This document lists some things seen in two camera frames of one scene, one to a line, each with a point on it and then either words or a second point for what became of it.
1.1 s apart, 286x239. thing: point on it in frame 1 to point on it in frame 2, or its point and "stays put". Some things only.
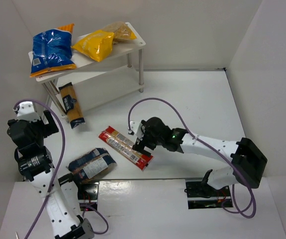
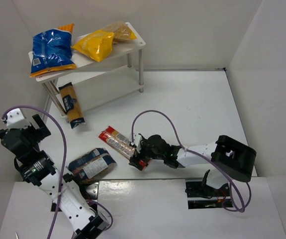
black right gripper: x=144 y=140 to x=138 y=153
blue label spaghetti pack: x=74 y=113 stays put
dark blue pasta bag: x=91 y=165 stays put
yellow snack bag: x=98 y=45 stays put
